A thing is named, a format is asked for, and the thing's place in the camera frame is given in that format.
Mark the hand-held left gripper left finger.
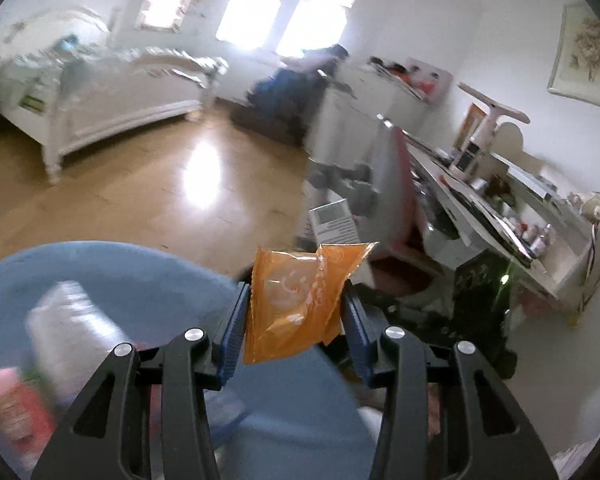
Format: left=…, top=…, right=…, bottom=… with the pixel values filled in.
left=30, top=282, right=253, bottom=480

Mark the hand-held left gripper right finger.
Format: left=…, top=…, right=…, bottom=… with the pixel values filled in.
left=340, top=280, right=563, bottom=480

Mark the orange plastic wrapper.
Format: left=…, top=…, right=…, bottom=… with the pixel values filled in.
left=242, top=241, right=379, bottom=366

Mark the blue round star rug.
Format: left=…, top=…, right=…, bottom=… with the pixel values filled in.
left=0, top=241, right=381, bottom=480

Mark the white paper booklet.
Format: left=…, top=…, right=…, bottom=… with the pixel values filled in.
left=307, top=199, right=361, bottom=251

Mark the black printed bag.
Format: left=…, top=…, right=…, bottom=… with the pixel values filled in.
left=390, top=255, right=518, bottom=381

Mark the pink grey desk chair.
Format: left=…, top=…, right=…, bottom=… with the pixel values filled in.
left=305, top=120, right=446, bottom=311

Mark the white plastic packet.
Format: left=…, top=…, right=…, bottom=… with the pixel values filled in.
left=25, top=280, right=131, bottom=401

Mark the white study desk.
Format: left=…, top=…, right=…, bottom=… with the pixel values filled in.
left=405, top=130, right=600, bottom=321

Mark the white dresser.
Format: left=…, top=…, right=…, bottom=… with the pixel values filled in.
left=305, top=62, right=431, bottom=171

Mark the pink snack packet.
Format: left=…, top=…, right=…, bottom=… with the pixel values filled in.
left=0, top=367, right=58, bottom=456

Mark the white bed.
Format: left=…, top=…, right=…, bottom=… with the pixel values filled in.
left=0, top=7, right=229, bottom=184

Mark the white desk lamp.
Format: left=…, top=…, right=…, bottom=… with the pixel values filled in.
left=457, top=82, right=531, bottom=161

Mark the bright window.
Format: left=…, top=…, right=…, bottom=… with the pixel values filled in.
left=276, top=0, right=363, bottom=58
left=215, top=0, right=292, bottom=53

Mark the framed flower picture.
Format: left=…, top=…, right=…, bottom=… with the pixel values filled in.
left=547, top=1, right=600, bottom=113

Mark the wall poster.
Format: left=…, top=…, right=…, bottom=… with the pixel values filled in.
left=402, top=57, right=453, bottom=103

